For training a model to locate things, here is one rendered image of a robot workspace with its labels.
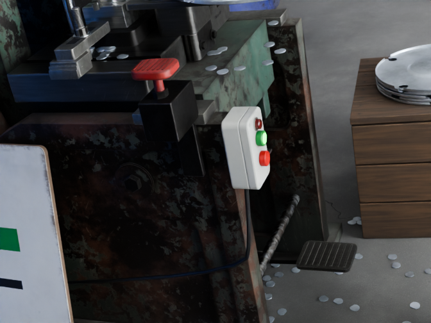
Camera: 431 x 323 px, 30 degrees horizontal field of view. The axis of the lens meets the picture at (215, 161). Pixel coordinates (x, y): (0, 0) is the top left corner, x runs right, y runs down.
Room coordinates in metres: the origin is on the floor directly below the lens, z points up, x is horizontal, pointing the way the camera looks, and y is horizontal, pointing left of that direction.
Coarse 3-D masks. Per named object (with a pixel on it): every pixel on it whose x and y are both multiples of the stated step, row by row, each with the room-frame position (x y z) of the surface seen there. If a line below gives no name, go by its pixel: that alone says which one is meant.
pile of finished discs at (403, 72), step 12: (408, 48) 1.99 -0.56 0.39; (420, 48) 1.99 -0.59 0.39; (384, 60) 1.95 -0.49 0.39; (396, 60) 1.94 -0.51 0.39; (408, 60) 1.92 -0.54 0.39; (420, 60) 1.89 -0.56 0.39; (384, 72) 1.87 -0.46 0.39; (396, 72) 1.86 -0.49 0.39; (408, 72) 1.85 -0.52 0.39; (420, 72) 1.82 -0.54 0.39; (384, 84) 1.81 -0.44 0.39; (396, 84) 1.79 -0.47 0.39; (408, 84) 1.78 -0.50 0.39; (420, 84) 1.76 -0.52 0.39; (396, 96) 1.80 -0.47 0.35; (408, 96) 1.74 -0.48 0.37; (420, 96) 1.72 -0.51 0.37
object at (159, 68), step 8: (144, 64) 1.24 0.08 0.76; (152, 64) 1.23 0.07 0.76; (160, 64) 1.22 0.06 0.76; (168, 64) 1.21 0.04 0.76; (176, 64) 1.22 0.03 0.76; (136, 72) 1.21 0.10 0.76; (144, 72) 1.20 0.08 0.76; (152, 72) 1.20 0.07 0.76; (160, 72) 1.19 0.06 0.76; (168, 72) 1.19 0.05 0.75; (160, 80) 1.22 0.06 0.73; (160, 88) 1.22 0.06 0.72
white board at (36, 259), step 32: (0, 160) 1.43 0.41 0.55; (32, 160) 1.39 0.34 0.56; (0, 192) 1.42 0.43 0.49; (32, 192) 1.39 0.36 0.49; (0, 224) 1.42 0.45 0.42; (32, 224) 1.38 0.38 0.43; (0, 256) 1.41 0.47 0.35; (32, 256) 1.37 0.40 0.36; (0, 288) 1.41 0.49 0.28; (32, 288) 1.37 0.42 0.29; (64, 288) 1.33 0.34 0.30; (0, 320) 1.40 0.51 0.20; (32, 320) 1.36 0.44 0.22; (64, 320) 1.32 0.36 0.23
